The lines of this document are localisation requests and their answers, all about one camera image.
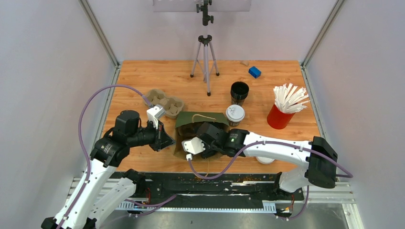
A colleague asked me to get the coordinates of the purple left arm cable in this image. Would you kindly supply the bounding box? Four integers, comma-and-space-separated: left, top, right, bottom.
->
55, 84, 178, 229

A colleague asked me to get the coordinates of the grey pulp cup carrier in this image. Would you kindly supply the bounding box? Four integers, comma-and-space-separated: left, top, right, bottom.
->
146, 89, 185, 119

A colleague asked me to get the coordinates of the small tan block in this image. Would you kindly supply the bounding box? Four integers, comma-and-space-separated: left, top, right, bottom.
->
240, 60, 249, 66

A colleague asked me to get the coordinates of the red straw holder cup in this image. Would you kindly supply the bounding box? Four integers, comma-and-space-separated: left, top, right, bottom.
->
266, 104, 295, 129

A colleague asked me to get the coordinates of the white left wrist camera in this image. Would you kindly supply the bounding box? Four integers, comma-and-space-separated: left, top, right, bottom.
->
146, 104, 166, 129

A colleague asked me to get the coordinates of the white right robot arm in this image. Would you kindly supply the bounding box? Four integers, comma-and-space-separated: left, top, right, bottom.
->
183, 122, 338, 199

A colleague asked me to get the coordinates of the white plastic lid stack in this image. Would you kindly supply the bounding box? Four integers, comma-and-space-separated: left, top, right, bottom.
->
256, 157, 275, 165

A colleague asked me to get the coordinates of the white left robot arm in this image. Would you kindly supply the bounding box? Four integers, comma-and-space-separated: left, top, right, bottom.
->
41, 105, 175, 229

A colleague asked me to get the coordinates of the green paper bag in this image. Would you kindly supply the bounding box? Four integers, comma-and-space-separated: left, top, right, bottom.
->
172, 111, 229, 169

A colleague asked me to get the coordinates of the white wrapped straws bundle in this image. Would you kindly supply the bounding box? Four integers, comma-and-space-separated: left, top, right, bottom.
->
273, 83, 310, 114

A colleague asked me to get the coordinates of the blue small block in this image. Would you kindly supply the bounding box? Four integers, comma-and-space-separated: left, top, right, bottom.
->
248, 66, 262, 79

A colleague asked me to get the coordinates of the grey camera tripod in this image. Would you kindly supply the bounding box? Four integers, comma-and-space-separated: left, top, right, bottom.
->
190, 0, 220, 96

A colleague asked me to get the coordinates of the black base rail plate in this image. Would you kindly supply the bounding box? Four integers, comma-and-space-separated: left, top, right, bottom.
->
68, 171, 355, 213

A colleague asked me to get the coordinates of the black paper cup stack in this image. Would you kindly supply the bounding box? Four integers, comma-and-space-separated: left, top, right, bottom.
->
230, 81, 249, 106

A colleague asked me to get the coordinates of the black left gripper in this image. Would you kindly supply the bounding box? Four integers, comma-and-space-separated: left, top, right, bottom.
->
128, 119, 177, 151

